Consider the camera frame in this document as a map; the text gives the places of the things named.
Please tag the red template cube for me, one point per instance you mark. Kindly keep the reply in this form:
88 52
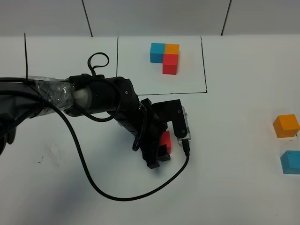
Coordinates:
170 64

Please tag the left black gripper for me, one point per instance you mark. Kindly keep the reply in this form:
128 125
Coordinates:
143 123

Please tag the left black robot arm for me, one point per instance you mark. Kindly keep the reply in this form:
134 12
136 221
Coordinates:
95 97

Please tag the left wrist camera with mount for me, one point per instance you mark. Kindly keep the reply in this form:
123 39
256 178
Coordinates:
172 111

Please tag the orange template cube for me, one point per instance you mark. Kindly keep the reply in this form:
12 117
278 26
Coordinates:
172 49

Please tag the blue template cube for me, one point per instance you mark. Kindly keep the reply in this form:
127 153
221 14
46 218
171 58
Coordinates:
157 51

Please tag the white template sheet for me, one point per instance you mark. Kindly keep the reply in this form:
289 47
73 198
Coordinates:
147 78

